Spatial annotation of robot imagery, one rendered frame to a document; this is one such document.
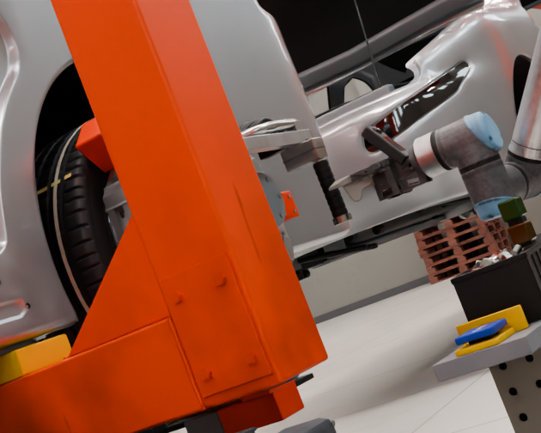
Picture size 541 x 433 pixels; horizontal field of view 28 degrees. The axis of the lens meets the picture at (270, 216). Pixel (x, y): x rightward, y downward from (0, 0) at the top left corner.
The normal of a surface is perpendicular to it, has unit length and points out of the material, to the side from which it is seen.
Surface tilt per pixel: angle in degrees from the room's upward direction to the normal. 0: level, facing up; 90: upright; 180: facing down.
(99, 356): 90
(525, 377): 90
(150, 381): 90
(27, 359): 90
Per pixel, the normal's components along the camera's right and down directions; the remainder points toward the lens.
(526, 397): -0.50, 0.13
